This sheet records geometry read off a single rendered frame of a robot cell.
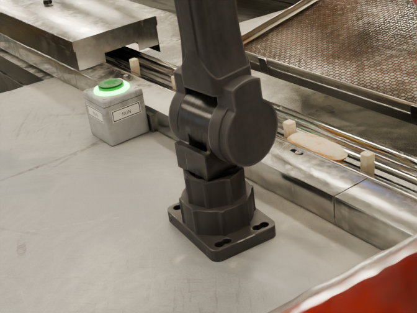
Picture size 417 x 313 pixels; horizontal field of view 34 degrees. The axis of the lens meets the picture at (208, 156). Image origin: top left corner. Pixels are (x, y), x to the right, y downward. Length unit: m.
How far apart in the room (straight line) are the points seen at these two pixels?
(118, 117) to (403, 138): 0.42
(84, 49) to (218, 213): 0.59
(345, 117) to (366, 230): 0.33
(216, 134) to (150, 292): 0.18
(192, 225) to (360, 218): 0.19
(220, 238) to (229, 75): 0.19
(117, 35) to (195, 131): 0.58
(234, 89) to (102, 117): 0.38
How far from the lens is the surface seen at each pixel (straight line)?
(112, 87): 1.05
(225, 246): 0.76
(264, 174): 0.87
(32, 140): 1.14
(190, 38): 0.71
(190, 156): 0.76
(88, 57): 1.28
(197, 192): 0.76
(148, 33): 1.34
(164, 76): 1.22
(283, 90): 1.17
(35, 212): 0.93
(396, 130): 1.02
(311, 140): 0.91
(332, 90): 1.00
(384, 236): 0.75
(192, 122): 0.75
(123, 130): 1.06
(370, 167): 0.85
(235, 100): 0.70
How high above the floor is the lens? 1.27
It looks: 27 degrees down
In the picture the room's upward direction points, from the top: 8 degrees counter-clockwise
